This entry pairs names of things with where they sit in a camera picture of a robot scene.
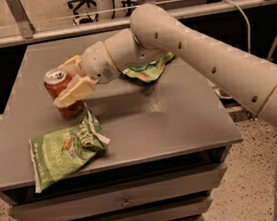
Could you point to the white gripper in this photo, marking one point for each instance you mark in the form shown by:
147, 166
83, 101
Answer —
96, 63

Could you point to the red coke can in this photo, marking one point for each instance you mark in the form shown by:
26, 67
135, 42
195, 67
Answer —
55, 81

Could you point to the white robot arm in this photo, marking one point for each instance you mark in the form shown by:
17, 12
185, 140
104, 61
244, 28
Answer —
250, 80

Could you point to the green jalapeno chip bag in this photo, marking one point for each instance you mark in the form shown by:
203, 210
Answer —
58, 154

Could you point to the green snack pouch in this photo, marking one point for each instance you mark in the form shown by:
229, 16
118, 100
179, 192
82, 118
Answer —
147, 73

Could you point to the black office chair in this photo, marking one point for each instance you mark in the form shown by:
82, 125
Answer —
75, 6

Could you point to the grey drawer cabinet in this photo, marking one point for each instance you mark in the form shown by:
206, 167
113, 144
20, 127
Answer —
176, 124

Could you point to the top drawer with knob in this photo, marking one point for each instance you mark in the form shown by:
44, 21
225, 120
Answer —
122, 196

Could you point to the drawer with knob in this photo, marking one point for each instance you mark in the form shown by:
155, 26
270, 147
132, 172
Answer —
173, 211
122, 196

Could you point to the middle drawer with knob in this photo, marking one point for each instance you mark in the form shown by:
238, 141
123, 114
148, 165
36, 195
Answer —
173, 211

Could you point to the metal railing frame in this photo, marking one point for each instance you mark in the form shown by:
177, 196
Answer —
34, 31

